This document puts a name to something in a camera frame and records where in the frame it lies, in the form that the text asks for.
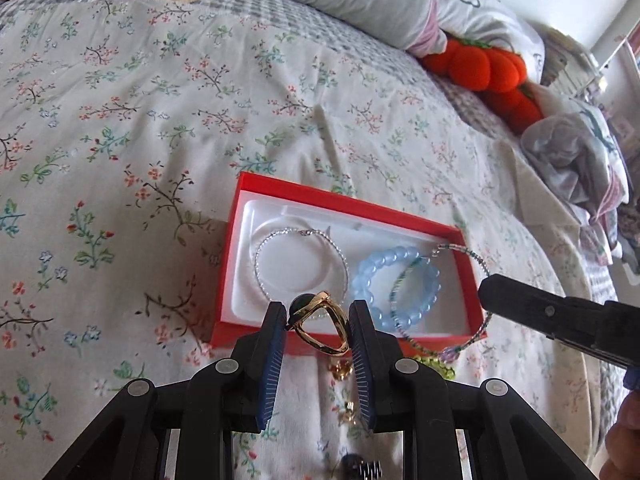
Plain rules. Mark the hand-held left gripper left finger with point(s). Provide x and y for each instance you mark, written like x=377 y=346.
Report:
x=272 y=360

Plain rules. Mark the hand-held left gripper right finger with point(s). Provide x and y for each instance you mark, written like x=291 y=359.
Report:
x=361 y=360

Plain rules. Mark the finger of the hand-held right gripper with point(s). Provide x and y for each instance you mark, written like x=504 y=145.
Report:
x=550 y=312

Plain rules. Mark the gold earring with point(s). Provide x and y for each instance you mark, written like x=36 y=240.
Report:
x=350 y=412
x=342 y=370

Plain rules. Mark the gold hair claw clip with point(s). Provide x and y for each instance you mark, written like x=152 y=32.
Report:
x=339 y=317

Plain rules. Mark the black hair claw clip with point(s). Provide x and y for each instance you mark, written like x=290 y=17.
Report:
x=360 y=466

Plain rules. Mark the red cardboard box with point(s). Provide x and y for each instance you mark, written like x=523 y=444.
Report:
x=240 y=210

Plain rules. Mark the person's right hand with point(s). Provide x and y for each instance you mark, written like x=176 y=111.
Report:
x=625 y=445

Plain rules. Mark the crumpled grey printed cloth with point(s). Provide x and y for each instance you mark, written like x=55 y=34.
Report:
x=580 y=160

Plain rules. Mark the orange pumpkin plush toy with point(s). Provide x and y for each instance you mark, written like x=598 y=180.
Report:
x=480 y=67

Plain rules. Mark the white printed pillow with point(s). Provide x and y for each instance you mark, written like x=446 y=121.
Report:
x=490 y=10

